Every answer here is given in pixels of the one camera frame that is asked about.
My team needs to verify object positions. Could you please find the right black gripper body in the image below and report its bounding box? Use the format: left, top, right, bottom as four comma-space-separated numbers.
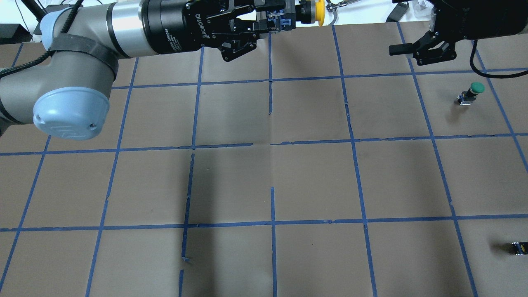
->
413, 0, 528, 66

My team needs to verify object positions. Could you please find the green push button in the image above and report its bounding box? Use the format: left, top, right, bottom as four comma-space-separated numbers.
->
456, 82, 486, 106

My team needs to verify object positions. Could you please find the black power adapter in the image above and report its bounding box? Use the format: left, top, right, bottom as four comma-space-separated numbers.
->
385, 2, 409, 23

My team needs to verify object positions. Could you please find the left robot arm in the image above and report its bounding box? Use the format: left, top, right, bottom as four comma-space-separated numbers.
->
0, 0, 316, 140

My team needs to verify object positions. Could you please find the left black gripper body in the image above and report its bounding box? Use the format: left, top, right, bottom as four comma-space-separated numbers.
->
140, 0, 260, 61

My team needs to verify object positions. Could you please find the yellow push button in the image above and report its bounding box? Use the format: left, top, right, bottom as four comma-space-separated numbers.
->
266, 0, 326, 32

